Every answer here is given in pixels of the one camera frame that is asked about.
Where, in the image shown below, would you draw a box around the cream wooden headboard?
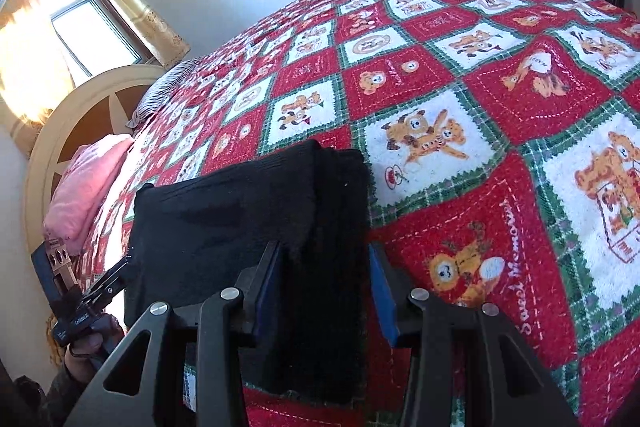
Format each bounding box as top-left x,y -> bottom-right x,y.
24,64 -> 168,253

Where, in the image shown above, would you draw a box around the window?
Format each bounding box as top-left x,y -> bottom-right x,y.
37,0 -> 153,82

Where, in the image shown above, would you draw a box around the red checked printed blanket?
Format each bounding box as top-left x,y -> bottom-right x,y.
75,0 -> 640,427

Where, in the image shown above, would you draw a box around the sheer yellow curtain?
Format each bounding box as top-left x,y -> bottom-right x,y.
0,0 -> 76,158

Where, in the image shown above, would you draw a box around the black pants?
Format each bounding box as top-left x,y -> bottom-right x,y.
122,139 -> 373,405

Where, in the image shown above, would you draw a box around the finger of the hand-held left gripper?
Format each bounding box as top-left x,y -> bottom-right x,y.
80,254 -> 135,310

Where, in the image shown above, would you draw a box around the pink pillow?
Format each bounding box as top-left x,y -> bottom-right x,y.
42,134 -> 135,255

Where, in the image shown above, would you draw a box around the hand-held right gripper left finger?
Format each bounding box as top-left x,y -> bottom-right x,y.
62,241 -> 286,427

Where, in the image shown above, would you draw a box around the person's left hand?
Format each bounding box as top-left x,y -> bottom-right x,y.
64,314 -> 126,388

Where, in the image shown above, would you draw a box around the grey striped pillow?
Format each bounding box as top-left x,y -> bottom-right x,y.
126,57 -> 206,128

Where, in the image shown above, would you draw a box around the yellow patterned curtain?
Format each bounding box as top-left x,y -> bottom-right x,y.
75,0 -> 192,68

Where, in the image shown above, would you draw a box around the person's left forearm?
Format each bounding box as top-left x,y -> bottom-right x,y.
0,357 -> 91,427

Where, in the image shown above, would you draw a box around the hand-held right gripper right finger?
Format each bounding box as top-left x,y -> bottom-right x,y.
369,242 -> 583,427

